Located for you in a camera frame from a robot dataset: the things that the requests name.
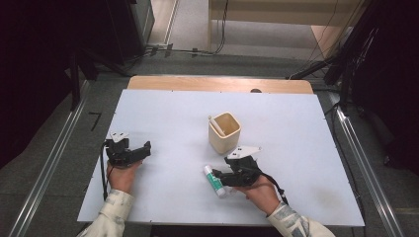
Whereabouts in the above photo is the black hanging cable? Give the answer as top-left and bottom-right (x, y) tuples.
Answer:
(213, 0), (230, 55)

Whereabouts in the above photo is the white pen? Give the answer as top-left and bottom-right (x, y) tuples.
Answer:
(208, 115), (227, 137)

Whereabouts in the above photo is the thin black cable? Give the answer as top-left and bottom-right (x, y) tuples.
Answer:
(324, 102), (368, 220)

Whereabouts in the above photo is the aluminium floor rail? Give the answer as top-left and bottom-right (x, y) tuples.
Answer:
(327, 92), (407, 237)
(8, 80), (92, 237)

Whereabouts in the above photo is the green white glue stick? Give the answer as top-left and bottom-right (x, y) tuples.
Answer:
(203, 164), (227, 198)

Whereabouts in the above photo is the black tripod stand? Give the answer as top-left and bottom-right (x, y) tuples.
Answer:
(286, 0), (381, 115)

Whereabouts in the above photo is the black floor cable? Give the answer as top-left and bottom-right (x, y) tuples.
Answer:
(129, 41), (218, 63)

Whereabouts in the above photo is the dark curtain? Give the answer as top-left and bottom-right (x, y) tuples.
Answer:
(0, 0), (132, 170)
(349, 0), (419, 176)

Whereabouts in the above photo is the person's right hand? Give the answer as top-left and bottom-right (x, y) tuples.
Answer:
(231, 179), (281, 216)

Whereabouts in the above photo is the beige square cup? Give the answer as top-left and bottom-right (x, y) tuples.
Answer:
(208, 112), (242, 155)

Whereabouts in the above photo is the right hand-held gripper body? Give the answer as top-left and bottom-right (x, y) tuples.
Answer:
(224, 145), (265, 187)

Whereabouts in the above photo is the person's left hand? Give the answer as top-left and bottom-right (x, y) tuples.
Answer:
(107, 160), (142, 194)

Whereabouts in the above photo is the dark cabinet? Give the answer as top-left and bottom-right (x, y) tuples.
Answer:
(105, 0), (156, 65)

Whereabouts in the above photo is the wooden table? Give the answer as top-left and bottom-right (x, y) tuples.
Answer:
(126, 75), (314, 95)

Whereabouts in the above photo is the beige wooden shelf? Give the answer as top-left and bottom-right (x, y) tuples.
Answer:
(208, 0), (365, 28)

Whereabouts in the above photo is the white table cover sheet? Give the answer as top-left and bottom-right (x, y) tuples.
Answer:
(77, 89), (366, 227)

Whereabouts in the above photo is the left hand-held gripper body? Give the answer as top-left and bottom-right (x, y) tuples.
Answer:
(104, 131), (134, 169)

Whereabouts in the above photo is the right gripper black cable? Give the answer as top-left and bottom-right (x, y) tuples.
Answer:
(260, 171), (290, 205)

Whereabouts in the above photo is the black metal stand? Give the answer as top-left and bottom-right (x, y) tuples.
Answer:
(67, 48), (130, 112)

